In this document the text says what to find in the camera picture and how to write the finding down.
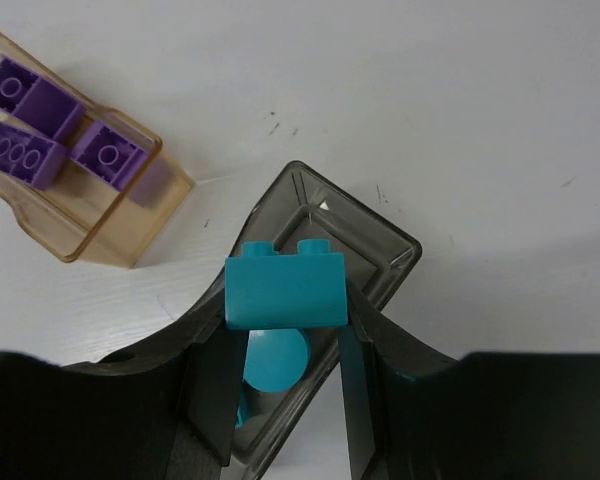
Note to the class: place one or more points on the purple rounded lego brick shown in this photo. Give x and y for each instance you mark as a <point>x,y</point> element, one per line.
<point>109,155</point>

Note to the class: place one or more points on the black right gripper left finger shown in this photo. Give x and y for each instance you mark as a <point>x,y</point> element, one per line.
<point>161,408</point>

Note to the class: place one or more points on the purple square lego brick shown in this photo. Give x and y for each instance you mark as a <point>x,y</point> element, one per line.
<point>32,159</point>

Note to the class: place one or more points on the teal rounded lego brick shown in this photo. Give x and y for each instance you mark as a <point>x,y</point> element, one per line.
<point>275,361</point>

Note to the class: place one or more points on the purple round flower lego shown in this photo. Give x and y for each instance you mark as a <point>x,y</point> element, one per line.
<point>38,102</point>

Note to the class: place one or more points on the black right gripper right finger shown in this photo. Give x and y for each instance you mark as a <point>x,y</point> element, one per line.
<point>414,413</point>

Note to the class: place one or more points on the teal rectangular lego brick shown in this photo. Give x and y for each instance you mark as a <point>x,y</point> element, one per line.
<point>266,290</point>

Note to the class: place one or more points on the purple half-round lego brick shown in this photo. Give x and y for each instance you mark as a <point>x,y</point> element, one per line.
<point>151,185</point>

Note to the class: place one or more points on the orange translucent plastic container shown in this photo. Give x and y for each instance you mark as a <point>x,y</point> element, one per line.
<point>80,217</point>

